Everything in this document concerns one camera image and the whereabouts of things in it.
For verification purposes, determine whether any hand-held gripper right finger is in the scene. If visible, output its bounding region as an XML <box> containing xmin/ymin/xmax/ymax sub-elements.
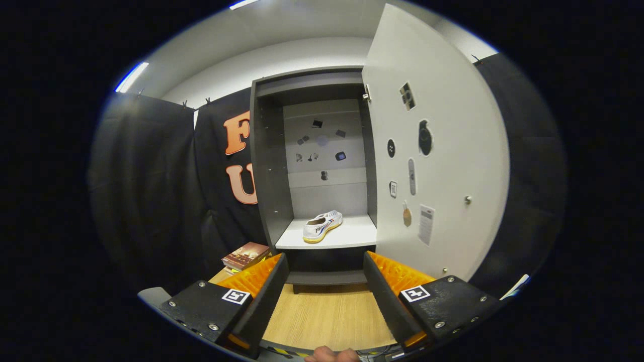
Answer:
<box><xmin>363</xmin><ymin>250</ymin><xmax>504</xmax><ymax>352</ymax></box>

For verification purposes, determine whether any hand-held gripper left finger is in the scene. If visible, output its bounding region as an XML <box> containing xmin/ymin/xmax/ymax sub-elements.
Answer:
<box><xmin>158</xmin><ymin>252</ymin><xmax>290</xmax><ymax>355</ymax></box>

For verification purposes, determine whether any white canvas shoe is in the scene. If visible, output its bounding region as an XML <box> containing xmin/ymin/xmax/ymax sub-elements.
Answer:
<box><xmin>302</xmin><ymin>210</ymin><xmax>344</xmax><ymax>244</ymax></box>

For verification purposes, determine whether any dark grey shoe cabinet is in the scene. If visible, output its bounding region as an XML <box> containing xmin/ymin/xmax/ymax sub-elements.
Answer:
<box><xmin>249</xmin><ymin>65</ymin><xmax>379</xmax><ymax>295</ymax></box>

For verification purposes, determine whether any brown book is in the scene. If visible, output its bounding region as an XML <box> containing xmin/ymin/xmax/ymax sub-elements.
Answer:
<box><xmin>221</xmin><ymin>242</ymin><xmax>271</xmax><ymax>271</ymax></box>

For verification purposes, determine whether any grey panel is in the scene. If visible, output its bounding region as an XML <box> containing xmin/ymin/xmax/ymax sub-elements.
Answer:
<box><xmin>138</xmin><ymin>287</ymin><xmax>173</xmax><ymax>308</ymax></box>

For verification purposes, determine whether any black backdrop cloth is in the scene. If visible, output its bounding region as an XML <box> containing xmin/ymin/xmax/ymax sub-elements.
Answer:
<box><xmin>88</xmin><ymin>53</ymin><xmax>569</xmax><ymax>297</ymax></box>

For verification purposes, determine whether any row of black cloth clips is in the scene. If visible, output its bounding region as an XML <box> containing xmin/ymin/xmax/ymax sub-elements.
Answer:
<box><xmin>136</xmin><ymin>54</ymin><xmax>481</xmax><ymax>110</ymax></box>

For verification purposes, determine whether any ceiling light strip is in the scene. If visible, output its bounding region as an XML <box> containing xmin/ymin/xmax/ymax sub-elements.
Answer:
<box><xmin>115</xmin><ymin>62</ymin><xmax>149</xmax><ymax>94</ymax></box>

